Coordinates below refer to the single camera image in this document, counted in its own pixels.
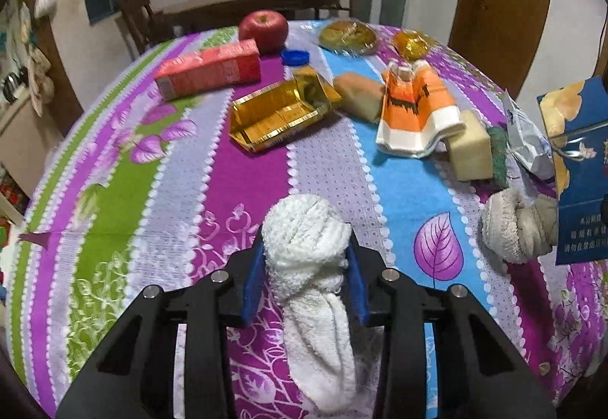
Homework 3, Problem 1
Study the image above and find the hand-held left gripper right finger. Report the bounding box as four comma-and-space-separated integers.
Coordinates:
347, 236, 556, 419

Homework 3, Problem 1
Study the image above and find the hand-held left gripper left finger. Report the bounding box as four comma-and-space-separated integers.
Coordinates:
56, 236, 267, 419

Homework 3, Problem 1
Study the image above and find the white towel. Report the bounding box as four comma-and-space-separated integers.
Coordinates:
261, 194, 358, 413

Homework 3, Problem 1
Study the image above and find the blue box with gold flowers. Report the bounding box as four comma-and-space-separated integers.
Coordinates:
537, 77, 608, 266

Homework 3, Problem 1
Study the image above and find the rolled beige towel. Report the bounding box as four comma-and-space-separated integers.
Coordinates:
481, 188, 560, 264

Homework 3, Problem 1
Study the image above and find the flattened gold box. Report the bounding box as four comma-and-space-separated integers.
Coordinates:
229, 67, 343, 154

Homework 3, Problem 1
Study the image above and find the yellow sponge block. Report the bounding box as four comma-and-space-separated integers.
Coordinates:
445, 110, 495, 182

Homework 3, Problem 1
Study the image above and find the orange and white paper carton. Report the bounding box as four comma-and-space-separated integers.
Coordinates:
375, 60, 467, 158

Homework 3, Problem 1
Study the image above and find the red drink carton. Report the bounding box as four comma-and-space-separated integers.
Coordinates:
154, 39, 261, 101

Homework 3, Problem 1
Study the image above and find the gold foil wrapped snack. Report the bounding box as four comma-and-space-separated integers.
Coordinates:
391, 30, 432, 60

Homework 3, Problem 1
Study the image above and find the round pastry in clear wrap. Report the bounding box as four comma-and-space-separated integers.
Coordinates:
318, 20, 379, 55

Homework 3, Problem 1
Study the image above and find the red apple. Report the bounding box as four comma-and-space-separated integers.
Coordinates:
238, 10, 289, 54

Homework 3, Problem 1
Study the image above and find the dark wooden table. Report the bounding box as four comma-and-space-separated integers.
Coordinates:
160, 0, 333, 38

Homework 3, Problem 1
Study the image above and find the brown wooden door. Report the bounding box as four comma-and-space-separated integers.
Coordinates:
448, 0, 556, 99

